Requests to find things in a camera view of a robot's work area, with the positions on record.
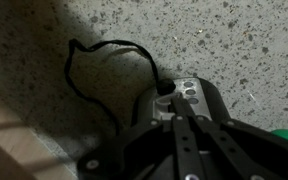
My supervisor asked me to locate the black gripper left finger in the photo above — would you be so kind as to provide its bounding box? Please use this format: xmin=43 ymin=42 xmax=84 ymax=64
xmin=170 ymin=94 xmax=208 ymax=180

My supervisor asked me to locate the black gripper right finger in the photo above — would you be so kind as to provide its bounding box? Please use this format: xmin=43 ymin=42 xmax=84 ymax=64
xmin=178 ymin=95 xmax=279 ymax=180

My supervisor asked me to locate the black and silver toaster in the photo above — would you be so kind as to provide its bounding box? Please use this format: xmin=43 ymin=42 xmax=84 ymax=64
xmin=130 ymin=76 xmax=233 ymax=134

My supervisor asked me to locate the black toaster power cord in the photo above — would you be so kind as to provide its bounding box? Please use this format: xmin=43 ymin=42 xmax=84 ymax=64
xmin=63 ymin=38 xmax=162 ymax=136

